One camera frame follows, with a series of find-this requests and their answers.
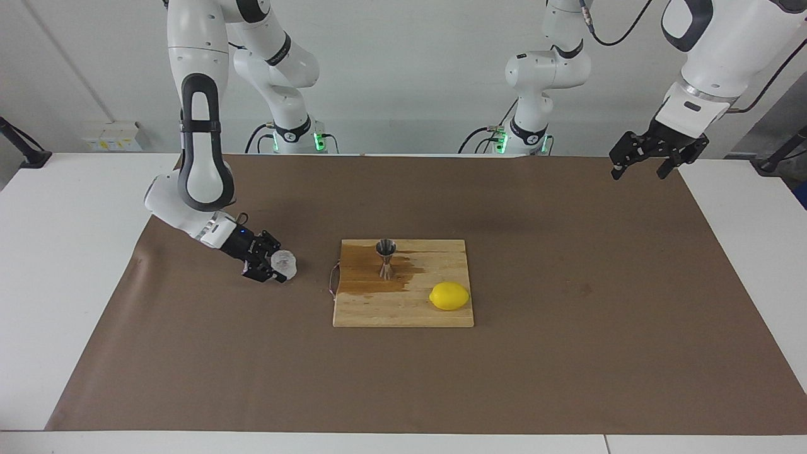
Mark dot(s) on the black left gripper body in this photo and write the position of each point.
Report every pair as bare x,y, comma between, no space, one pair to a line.
669,139

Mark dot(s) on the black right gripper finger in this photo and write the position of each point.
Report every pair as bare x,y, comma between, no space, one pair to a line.
268,241
258,272

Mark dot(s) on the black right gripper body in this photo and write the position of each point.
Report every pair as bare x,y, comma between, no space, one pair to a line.
243,244

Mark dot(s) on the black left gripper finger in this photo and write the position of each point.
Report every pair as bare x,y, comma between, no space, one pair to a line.
630,146
688,152

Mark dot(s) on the steel double jigger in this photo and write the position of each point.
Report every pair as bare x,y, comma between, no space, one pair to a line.
386,249

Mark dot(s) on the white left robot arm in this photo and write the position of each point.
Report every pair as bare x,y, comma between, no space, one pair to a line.
725,57

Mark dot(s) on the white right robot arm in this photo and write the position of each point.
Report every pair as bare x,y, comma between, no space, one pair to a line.
202,170

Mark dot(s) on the brown table mat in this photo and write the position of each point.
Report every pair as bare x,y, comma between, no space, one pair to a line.
252,366

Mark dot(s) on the blue object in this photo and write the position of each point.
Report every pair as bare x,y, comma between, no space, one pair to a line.
802,197

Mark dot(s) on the wooden cutting board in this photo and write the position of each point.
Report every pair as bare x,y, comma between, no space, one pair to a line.
403,302

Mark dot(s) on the yellow lemon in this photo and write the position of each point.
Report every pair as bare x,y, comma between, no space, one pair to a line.
449,296

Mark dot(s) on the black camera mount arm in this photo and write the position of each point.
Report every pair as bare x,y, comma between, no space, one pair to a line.
778,154
25,151

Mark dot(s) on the white wall socket box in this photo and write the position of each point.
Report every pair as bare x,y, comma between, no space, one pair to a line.
112,135

